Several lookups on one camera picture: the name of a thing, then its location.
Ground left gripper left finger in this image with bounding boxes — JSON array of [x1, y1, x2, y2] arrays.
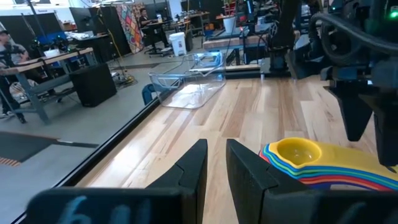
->
[[26, 139, 208, 224]]

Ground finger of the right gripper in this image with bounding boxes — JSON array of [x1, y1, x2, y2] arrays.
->
[[328, 86, 374, 142], [359, 93, 398, 167]]

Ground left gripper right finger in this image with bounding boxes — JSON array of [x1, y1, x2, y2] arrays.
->
[[226, 139, 398, 224]]

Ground purple measuring cup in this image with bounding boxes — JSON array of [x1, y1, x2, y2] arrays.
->
[[306, 182, 383, 191]]

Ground red measuring cup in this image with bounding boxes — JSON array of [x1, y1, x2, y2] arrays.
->
[[259, 148, 398, 190]]

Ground yellow measuring cup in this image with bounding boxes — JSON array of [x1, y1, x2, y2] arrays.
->
[[267, 137, 398, 183]]

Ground clear plastic basket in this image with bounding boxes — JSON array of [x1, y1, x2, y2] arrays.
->
[[148, 51, 227, 110]]

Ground black hazard-striped floor mat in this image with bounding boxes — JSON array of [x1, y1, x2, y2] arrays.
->
[[0, 130, 99, 167]]

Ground black box cabinet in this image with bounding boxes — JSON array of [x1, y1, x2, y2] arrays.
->
[[68, 63, 118, 108]]

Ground white bucket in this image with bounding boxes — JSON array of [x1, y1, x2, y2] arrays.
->
[[223, 15, 238, 34]]

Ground wooden workbench grey legs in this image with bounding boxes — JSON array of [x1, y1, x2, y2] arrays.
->
[[0, 46, 94, 125]]

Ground white waste bin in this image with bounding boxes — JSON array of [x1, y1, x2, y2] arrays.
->
[[169, 32, 187, 57]]

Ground colourful patterned quilt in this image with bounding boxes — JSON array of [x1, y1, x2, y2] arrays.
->
[[115, 3, 144, 54]]

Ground person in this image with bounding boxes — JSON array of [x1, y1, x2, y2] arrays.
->
[[0, 29, 30, 121], [138, 7, 170, 54]]

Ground black metal table frame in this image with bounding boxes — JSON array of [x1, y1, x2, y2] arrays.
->
[[12, 63, 292, 224]]

